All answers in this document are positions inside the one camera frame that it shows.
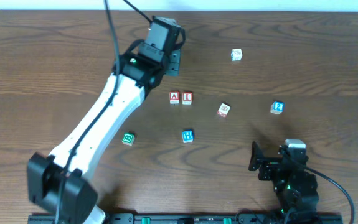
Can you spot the red letter A block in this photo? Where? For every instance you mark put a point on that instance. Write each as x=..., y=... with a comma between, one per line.
x=174, y=97

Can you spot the red-edged picture block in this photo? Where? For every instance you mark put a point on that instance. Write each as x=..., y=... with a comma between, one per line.
x=223, y=110

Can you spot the green letter B block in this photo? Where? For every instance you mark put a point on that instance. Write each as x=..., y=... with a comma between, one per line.
x=128, y=139

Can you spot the white picture block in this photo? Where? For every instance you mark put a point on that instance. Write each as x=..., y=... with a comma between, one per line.
x=236, y=54

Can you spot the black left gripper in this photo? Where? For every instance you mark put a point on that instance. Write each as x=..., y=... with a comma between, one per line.
x=174, y=62

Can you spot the blue number 2 block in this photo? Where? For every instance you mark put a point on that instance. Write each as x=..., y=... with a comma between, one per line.
x=277, y=107

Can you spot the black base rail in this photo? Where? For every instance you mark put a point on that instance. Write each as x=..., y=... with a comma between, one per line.
x=242, y=218

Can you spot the blue letter H block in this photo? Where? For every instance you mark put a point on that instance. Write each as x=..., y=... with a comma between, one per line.
x=187, y=136

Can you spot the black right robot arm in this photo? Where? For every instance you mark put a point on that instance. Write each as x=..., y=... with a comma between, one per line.
x=295, y=188

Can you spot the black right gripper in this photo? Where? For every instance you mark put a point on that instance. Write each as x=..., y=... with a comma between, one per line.
x=268, y=162

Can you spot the red letter I block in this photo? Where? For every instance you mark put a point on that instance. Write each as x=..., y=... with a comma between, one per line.
x=187, y=98

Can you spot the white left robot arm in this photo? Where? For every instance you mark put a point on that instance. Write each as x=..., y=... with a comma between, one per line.
x=60, y=182

